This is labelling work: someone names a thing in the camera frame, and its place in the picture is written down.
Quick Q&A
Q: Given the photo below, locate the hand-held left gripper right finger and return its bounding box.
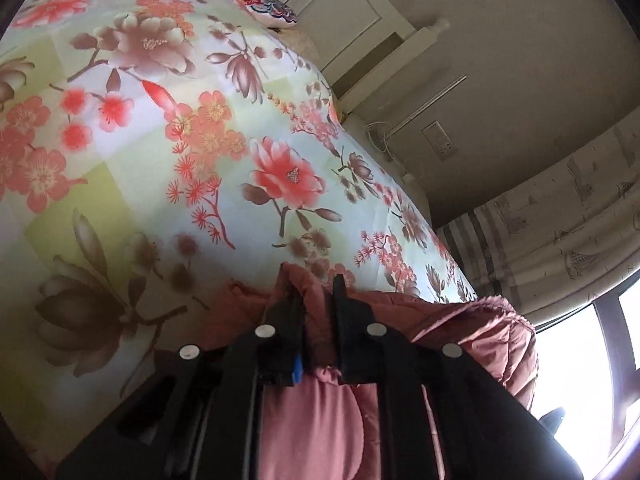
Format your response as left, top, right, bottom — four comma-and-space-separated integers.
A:
332, 274, 586, 480

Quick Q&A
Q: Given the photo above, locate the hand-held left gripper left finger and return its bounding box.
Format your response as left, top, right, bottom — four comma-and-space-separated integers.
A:
55, 287, 308, 480

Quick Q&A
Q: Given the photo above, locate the pink quilted jacket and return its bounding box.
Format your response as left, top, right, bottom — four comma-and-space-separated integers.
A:
200, 262, 539, 480

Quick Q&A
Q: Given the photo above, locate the floral bed sheet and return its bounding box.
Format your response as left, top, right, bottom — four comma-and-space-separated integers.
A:
0, 0, 482, 480

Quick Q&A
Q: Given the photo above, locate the printed beige curtain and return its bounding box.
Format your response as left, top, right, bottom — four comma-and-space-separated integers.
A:
434, 120, 640, 327

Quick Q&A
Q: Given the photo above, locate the thin white lamp pole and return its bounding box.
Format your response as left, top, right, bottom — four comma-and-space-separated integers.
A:
387, 75, 467, 139

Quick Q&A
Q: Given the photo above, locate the dark-framed window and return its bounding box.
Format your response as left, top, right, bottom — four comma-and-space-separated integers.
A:
529, 270, 640, 480

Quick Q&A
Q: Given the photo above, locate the cream pillow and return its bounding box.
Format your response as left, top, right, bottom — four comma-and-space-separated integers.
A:
284, 27, 322, 63

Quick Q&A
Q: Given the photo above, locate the patterned round pillow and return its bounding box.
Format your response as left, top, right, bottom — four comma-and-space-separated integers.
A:
215, 0, 300, 29

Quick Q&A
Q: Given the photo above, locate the white wooden headboard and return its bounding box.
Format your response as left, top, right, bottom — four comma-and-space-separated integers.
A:
190, 0, 452, 112

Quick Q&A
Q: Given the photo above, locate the white cable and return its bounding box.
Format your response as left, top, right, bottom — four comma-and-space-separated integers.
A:
365, 122, 407, 172

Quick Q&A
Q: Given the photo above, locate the wall socket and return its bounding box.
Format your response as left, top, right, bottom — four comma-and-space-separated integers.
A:
421, 119, 459, 161

